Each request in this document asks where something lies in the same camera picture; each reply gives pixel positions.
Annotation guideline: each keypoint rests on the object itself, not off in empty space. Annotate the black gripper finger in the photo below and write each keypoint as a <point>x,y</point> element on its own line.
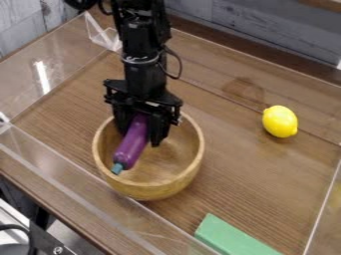
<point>159,127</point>
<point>123,115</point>

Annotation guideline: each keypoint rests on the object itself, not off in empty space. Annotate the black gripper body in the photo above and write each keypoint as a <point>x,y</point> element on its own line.
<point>142,90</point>

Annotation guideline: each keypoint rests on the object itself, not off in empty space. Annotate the purple toy eggplant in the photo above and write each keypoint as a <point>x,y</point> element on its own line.
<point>131,146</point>

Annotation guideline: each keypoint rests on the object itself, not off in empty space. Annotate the brown wooden bowl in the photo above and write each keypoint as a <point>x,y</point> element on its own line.
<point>163,170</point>

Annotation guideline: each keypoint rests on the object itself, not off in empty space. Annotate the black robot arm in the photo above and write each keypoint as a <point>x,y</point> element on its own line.
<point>143,27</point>

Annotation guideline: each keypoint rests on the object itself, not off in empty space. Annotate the yellow toy lemon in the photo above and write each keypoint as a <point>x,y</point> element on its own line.
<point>280,121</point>

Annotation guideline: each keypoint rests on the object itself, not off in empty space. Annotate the green block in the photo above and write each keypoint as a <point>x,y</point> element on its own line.
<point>227,240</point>

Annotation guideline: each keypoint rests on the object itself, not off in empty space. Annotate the clear acrylic corner bracket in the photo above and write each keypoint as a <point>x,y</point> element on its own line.
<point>103,37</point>

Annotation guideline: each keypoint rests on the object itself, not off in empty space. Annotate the clear acrylic enclosure wall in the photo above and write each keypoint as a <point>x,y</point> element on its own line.
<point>266,184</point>

